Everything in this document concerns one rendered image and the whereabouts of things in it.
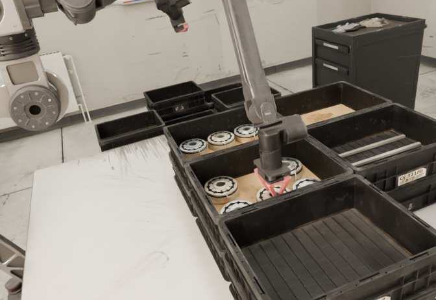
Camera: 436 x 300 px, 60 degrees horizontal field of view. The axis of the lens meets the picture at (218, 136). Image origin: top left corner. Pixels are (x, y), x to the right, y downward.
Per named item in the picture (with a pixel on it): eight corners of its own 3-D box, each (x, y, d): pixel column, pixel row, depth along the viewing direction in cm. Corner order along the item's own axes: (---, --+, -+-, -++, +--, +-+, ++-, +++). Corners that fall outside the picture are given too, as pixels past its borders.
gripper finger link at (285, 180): (280, 187, 109) (278, 159, 105) (292, 200, 103) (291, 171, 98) (259, 194, 107) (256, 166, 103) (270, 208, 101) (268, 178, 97)
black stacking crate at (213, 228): (222, 256, 95) (216, 221, 89) (189, 195, 120) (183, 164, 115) (353, 208, 105) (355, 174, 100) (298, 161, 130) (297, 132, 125)
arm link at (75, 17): (46, -9, 89) (42, -19, 84) (89, -15, 92) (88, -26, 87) (57, 28, 89) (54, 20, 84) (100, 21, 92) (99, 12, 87)
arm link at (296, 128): (247, 109, 102) (259, 104, 94) (283, 99, 105) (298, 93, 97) (259, 151, 102) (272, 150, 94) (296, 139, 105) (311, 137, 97)
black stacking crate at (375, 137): (355, 208, 105) (356, 173, 100) (299, 160, 130) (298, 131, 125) (463, 168, 115) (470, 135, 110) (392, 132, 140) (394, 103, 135)
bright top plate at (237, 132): (242, 139, 139) (242, 137, 139) (229, 130, 148) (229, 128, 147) (265, 131, 143) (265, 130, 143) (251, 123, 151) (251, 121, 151)
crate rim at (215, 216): (217, 227, 90) (215, 219, 89) (183, 169, 116) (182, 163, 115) (356, 180, 100) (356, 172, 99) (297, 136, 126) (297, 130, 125)
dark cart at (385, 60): (348, 158, 276) (353, 36, 236) (312, 136, 314) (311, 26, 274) (411, 137, 293) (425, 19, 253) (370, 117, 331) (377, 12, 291)
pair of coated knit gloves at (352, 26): (339, 34, 257) (339, 30, 255) (322, 30, 272) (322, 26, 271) (368, 28, 264) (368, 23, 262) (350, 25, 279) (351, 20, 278)
